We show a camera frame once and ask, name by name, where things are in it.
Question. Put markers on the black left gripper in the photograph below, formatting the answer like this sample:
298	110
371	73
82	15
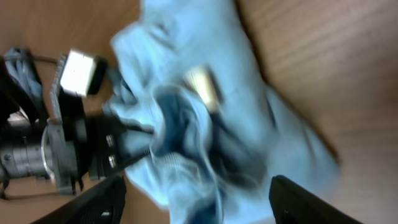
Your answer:
82	144

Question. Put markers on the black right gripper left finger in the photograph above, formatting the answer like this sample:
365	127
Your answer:
104	203

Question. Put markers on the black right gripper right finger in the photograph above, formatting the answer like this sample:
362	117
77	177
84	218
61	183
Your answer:
292	204

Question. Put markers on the light blue printed t-shirt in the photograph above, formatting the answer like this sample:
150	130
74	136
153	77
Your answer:
187	71

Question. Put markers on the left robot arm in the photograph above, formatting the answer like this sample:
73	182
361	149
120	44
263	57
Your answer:
26	83

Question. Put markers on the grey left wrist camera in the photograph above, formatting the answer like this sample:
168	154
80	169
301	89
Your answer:
83	73

